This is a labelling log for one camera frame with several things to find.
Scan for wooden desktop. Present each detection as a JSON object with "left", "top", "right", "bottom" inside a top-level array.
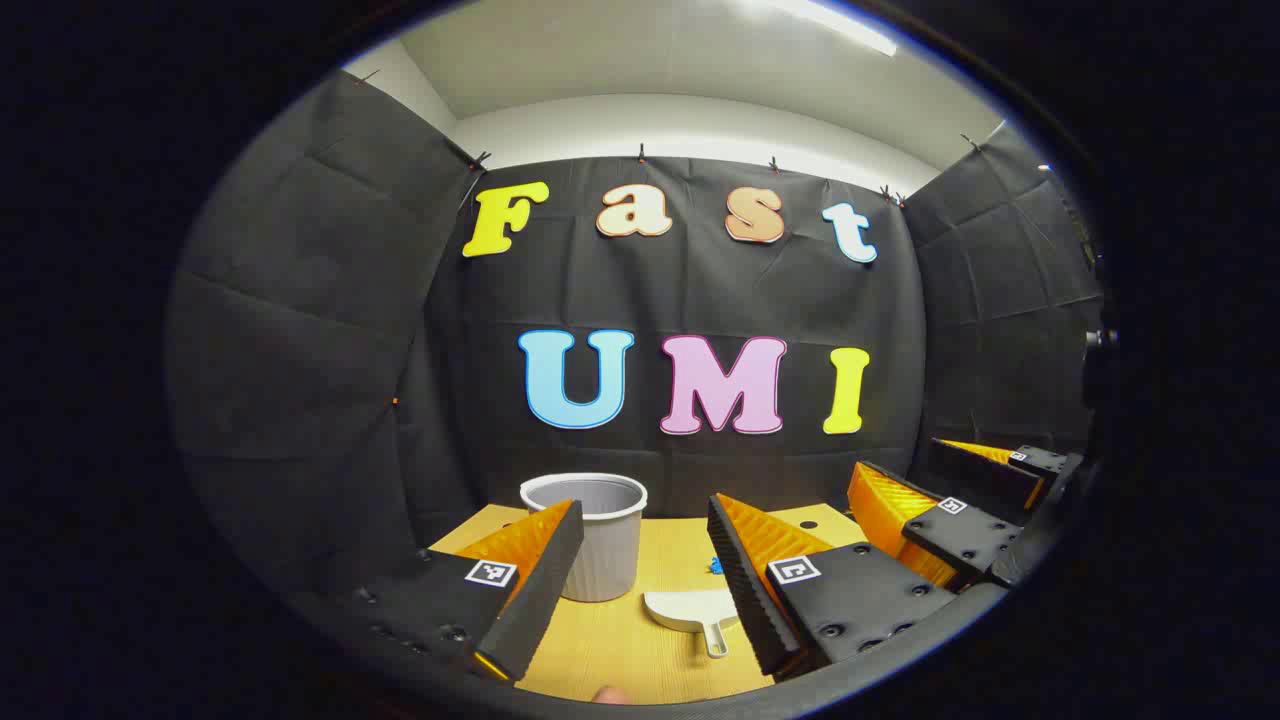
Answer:
[{"left": 428, "top": 503, "right": 871, "bottom": 704}]

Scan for grey ribbed garbage bin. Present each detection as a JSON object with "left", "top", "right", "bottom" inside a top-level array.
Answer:
[{"left": 519, "top": 472, "right": 649, "bottom": 603}]

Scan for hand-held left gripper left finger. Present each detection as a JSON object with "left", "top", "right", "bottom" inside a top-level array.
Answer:
[{"left": 340, "top": 498, "right": 586, "bottom": 686}]

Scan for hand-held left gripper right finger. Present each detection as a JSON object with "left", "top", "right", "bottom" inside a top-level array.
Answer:
[{"left": 706, "top": 492, "right": 959, "bottom": 679}]

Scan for grey plastic dustpan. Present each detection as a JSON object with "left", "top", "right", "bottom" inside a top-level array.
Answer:
[{"left": 643, "top": 588, "right": 741, "bottom": 658}]

